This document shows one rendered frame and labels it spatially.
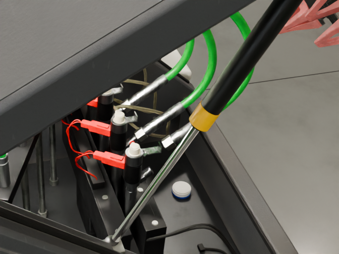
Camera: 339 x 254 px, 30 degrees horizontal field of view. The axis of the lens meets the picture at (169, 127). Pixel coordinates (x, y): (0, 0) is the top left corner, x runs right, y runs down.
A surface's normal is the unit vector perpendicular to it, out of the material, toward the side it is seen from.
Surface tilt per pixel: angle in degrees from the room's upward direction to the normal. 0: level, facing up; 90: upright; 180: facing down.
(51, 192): 0
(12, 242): 90
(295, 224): 0
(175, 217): 0
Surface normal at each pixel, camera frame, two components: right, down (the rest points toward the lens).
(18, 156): 0.09, -0.76
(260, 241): -0.93, 0.16
